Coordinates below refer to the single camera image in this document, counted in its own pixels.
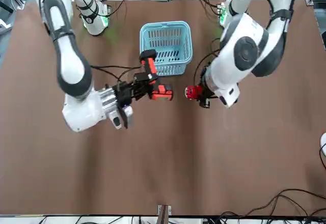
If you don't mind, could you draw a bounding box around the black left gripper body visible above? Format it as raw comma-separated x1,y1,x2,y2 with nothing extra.
200,77,218,100

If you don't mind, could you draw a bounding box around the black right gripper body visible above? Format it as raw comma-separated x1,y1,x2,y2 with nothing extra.
113,81,133,107

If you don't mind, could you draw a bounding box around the red toy car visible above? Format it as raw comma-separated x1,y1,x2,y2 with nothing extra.
184,85,204,100

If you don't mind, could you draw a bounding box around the orange black barcode scanner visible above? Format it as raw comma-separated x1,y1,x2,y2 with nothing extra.
139,49,174,103

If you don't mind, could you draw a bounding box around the light blue plastic basket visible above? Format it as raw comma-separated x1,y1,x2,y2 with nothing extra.
139,20,193,78

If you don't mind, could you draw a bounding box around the white round puck device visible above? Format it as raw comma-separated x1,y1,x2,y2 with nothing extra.
319,132,326,156

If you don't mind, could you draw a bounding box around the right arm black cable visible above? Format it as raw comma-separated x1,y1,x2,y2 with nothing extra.
66,0,142,83

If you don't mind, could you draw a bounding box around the metal table edge bracket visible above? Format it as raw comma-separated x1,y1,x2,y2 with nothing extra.
157,204,172,216

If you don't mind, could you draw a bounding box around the long black looped cable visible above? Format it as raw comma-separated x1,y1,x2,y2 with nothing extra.
219,188,326,219

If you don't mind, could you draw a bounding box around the thin black plug cable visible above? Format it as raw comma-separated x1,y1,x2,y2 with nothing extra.
318,147,326,171

